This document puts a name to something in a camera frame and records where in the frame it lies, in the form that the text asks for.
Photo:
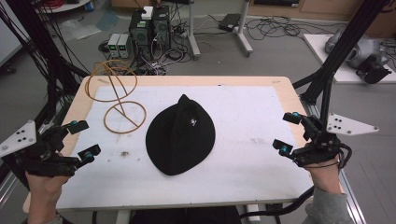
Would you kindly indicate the white table mat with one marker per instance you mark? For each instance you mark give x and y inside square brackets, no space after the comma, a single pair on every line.
[233,161]

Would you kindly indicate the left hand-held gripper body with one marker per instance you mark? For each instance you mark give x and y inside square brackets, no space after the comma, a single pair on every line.
[21,137]

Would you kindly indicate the white floor board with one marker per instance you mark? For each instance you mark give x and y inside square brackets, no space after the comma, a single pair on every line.
[323,59]

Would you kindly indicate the white table legs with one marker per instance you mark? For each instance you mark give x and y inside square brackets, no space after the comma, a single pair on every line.
[241,34]

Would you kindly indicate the flat black box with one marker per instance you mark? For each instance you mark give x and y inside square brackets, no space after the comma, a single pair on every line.
[229,21]

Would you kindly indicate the grey bench power supply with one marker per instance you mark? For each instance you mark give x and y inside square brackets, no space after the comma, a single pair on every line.
[113,45]
[124,46]

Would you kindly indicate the person's right hand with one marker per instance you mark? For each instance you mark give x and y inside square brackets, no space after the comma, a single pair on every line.
[325,177]

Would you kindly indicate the blue tape roll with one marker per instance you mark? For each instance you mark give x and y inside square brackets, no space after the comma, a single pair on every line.
[89,6]

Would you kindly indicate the person's left hand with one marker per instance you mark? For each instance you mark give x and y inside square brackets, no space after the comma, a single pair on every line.
[43,193]

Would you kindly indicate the clear plastic sheet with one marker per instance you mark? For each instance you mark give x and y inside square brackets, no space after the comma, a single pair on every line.
[79,29]

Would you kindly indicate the white round table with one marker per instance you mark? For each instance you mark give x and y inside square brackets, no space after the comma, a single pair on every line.
[62,5]

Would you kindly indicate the grey robot shell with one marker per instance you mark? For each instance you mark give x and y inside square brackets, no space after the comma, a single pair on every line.
[361,49]

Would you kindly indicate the black computer tower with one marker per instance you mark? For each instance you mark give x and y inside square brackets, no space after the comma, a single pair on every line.
[140,34]
[161,28]

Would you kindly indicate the black device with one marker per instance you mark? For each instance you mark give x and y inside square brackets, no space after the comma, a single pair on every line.
[373,72]

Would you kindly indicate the black felt hat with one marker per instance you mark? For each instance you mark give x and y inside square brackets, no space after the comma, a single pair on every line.
[180,140]

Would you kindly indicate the white box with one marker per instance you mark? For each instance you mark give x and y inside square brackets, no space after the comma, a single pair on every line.
[147,12]

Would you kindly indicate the aluminium rail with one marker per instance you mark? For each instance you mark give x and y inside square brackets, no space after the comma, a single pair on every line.
[348,193]

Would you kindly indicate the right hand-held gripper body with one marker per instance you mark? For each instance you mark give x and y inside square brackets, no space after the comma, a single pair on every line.
[323,146]

